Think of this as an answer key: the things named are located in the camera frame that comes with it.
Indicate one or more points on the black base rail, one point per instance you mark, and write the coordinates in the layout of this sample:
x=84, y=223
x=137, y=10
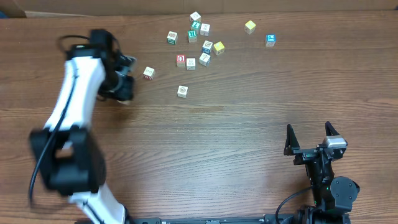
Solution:
x=266, y=219

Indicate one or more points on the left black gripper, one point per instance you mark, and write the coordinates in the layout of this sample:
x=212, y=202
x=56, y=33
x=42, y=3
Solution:
x=125, y=93

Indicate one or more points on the blue number five block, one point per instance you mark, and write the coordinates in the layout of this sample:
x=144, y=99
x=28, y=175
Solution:
x=127, y=102

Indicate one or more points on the white patterned wooden block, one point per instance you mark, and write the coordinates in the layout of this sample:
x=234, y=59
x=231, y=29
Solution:
x=205, y=29

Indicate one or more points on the teal letter L block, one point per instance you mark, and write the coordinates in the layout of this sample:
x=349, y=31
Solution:
x=195, y=26

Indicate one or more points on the cardboard strip at back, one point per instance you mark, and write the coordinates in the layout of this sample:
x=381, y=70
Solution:
x=20, y=8

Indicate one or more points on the far yellow wooden block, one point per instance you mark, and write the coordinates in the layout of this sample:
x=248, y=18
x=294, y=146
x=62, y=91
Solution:
x=249, y=27

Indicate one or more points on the yellow block near cluster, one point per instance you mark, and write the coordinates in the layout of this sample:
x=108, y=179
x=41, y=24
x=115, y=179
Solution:
x=218, y=48

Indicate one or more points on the white zigzag picture block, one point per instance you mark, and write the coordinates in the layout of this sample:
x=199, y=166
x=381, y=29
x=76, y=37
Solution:
x=191, y=63

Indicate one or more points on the teal letter R block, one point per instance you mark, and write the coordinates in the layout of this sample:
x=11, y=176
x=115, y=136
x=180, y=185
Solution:
x=192, y=36

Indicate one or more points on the lone white picture block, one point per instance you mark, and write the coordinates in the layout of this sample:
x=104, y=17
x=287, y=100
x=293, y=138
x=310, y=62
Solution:
x=182, y=91

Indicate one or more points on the white red edged block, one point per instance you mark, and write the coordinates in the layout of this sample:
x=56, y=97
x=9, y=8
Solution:
x=149, y=73

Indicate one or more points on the red letter U block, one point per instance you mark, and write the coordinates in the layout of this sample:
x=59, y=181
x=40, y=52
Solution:
x=181, y=60

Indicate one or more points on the top white wooden block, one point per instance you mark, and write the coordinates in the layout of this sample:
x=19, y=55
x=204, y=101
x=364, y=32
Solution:
x=195, y=16

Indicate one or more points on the blue edged picture block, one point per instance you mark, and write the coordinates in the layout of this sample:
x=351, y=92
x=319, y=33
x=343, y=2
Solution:
x=207, y=47

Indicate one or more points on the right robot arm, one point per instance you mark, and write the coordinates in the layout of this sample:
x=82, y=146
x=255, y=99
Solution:
x=333, y=196

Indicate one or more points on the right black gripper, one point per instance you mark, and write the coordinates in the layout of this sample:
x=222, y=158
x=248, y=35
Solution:
x=305, y=154

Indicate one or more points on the white blue edged block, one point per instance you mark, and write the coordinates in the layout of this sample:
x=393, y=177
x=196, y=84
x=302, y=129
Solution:
x=205, y=59

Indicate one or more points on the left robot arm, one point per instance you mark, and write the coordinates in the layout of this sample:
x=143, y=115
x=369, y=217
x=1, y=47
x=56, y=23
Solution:
x=67, y=156

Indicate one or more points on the blue letter P block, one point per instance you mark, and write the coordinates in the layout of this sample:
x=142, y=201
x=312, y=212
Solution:
x=270, y=40

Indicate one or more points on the green letter B block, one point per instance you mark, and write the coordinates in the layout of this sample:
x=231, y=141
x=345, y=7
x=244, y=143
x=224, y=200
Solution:
x=172, y=37

